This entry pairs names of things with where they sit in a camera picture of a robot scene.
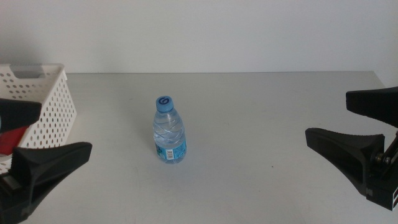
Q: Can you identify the red cola can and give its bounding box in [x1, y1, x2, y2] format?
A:
[0, 126, 29, 156]

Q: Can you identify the clear water bottle blue cap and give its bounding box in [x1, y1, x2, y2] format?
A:
[152, 95, 188, 165]

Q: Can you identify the white perforated plastic basket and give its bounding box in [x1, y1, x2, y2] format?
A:
[0, 63, 78, 175]

